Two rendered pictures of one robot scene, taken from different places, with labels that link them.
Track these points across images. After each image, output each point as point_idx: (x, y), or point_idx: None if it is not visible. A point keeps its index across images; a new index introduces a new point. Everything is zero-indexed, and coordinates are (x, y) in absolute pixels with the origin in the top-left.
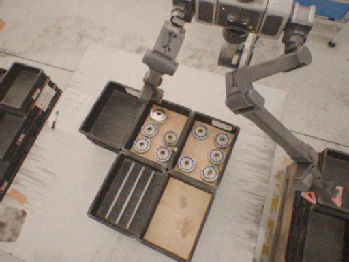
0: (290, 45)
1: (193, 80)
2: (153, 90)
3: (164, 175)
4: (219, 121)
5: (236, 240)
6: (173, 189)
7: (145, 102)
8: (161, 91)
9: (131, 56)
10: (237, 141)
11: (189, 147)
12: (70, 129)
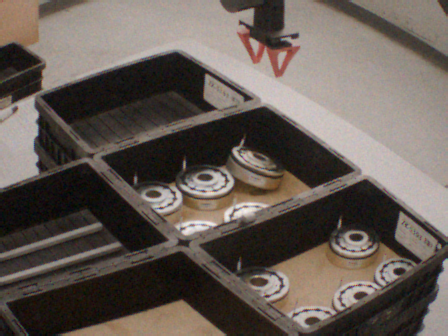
0: None
1: (407, 192)
2: (269, 4)
3: (166, 249)
4: (416, 215)
5: None
6: (169, 322)
7: (234, 6)
8: (291, 31)
9: (274, 88)
10: (431, 335)
11: (297, 270)
12: (14, 144)
